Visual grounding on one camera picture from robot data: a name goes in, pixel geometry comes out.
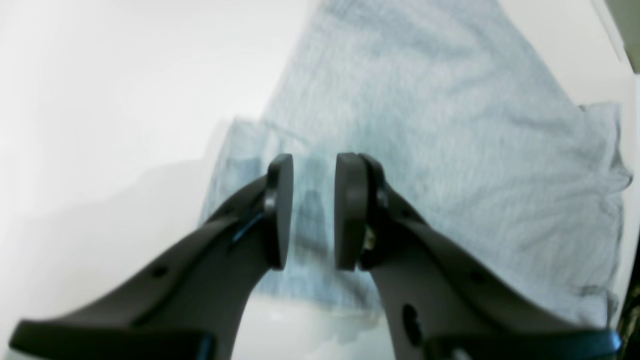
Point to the grey T-shirt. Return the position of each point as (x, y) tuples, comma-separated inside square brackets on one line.
[(471, 128)]

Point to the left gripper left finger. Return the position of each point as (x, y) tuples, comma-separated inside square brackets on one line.
[(188, 303)]

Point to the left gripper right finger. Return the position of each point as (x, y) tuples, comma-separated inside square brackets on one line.
[(440, 302)]

